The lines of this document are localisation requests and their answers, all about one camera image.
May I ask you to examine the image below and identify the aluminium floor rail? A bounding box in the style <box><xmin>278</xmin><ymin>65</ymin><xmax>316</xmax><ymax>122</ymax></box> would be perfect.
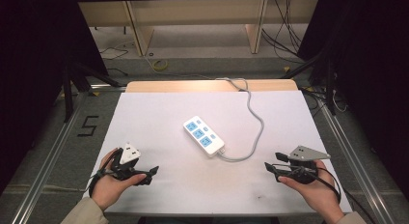
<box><xmin>316</xmin><ymin>94</ymin><xmax>397</xmax><ymax>224</ymax></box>
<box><xmin>11</xmin><ymin>84</ymin><xmax>127</xmax><ymax>224</ymax></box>

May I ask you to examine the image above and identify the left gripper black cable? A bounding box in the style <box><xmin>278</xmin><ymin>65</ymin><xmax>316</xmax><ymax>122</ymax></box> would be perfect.
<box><xmin>88</xmin><ymin>149</ymin><xmax>121</xmax><ymax>199</ymax></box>

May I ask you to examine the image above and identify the person's right hand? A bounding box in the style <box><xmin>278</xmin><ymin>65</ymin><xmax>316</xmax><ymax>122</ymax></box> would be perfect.
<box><xmin>277</xmin><ymin>159</ymin><xmax>345</xmax><ymax>224</ymax></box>

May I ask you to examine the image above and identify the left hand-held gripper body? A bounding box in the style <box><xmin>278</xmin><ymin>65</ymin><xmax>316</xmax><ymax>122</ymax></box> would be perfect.
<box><xmin>110</xmin><ymin>142</ymin><xmax>153</xmax><ymax>186</ymax></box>

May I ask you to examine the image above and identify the black tripod stand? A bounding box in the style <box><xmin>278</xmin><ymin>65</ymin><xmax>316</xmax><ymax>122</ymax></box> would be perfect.
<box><xmin>280</xmin><ymin>53</ymin><xmax>339</xmax><ymax>116</ymax></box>
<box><xmin>61</xmin><ymin>61</ymin><xmax>123</xmax><ymax>124</ymax></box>

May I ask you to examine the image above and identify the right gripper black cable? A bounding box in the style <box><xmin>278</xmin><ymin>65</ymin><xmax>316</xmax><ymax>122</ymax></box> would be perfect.
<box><xmin>273</xmin><ymin>164</ymin><xmax>376</xmax><ymax>224</ymax></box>

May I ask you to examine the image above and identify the grey power strip cable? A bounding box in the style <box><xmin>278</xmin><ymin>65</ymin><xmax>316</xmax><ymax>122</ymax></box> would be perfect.
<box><xmin>215</xmin><ymin>77</ymin><xmax>265</xmax><ymax>163</ymax></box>

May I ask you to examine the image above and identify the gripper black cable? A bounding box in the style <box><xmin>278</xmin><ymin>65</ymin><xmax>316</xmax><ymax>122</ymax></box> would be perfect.
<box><xmin>88</xmin><ymin>149</ymin><xmax>121</xmax><ymax>199</ymax></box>
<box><xmin>273</xmin><ymin>164</ymin><xmax>376</xmax><ymax>224</ymax></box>

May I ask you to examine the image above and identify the person's left hand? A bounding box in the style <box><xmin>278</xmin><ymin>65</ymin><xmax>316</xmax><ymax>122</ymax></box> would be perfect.
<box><xmin>91</xmin><ymin>147</ymin><xmax>148</xmax><ymax>212</ymax></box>

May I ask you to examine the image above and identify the white power strip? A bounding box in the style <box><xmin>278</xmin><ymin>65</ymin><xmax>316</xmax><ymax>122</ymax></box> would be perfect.
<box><xmin>182</xmin><ymin>115</ymin><xmax>226</xmax><ymax>158</ymax></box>

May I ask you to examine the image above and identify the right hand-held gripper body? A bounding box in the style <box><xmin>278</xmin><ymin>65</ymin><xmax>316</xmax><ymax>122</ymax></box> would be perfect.
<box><xmin>275</xmin><ymin>145</ymin><xmax>332</xmax><ymax>185</ymax></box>

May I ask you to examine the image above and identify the white table cover sheet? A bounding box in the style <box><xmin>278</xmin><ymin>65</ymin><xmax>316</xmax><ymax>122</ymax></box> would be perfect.
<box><xmin>84</xmin><ymin>90</ymin><xmax>353</xmax><ymax>216</ymax></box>

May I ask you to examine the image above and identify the yellow cable coil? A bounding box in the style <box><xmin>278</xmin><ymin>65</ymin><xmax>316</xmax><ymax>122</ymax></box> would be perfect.
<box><xmin>151</xmin><ymin>58</ymin><xmax>169</xmax><ymax>71</ymax></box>

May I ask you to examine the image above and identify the wooden desk frame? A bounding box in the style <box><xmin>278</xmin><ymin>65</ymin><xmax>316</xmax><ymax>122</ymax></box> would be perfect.
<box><xmin>78</xmin><ymin>0</ymin><xmax>319</xmax><ymax>57</ymax></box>

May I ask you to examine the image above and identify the black thin floor cable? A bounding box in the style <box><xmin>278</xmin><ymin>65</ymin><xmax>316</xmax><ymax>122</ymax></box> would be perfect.
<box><xmin>98</xmin><ymin>45</ymin><xmax>129</xmax><ymax>77</ymax></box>

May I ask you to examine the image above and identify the black cable bundle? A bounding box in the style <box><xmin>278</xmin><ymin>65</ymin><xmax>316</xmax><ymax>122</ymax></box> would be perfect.
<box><xmin>260</xmin><ymin>0</ymin><xmax>306</xmax><ymax>65</ymax></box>

